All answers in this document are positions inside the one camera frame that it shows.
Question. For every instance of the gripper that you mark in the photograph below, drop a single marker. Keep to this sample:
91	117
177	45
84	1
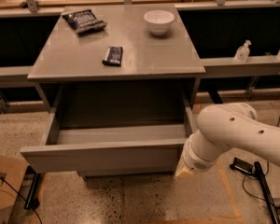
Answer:
196	161

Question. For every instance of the grey top drawer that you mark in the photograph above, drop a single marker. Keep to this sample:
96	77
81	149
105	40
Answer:
95	133

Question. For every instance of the grey drawer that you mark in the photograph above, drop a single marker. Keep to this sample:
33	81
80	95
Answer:
95	133
127	171

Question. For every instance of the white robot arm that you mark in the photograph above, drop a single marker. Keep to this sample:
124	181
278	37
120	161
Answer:
219	128

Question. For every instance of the grey bottom drawer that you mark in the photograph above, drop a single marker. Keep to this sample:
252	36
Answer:
127	171

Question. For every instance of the grey drawer cabinet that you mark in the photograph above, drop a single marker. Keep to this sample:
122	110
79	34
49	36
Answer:
125	28

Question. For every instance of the small black device on floor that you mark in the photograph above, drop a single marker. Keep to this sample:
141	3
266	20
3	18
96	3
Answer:
242	166

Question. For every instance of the black bar on right floor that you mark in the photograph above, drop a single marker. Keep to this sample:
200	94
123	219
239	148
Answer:
266	193

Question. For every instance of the black bar on floor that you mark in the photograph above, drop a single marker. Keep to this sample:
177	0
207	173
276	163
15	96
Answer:
266	193
32	201

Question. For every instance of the dark blue snack bar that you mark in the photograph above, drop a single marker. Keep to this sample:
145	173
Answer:
113	56

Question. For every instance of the white bowl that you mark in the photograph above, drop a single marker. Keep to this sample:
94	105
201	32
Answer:
159	22

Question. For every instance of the black bar on left floor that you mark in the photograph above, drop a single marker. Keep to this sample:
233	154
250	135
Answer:
32	201

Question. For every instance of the cardboard box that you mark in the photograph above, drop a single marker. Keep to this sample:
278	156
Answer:
12	171

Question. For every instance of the dark blue chip bag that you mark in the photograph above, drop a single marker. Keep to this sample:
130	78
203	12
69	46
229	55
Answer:
84	21

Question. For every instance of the grey long shelf rail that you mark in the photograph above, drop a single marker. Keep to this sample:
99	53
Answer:
29	76

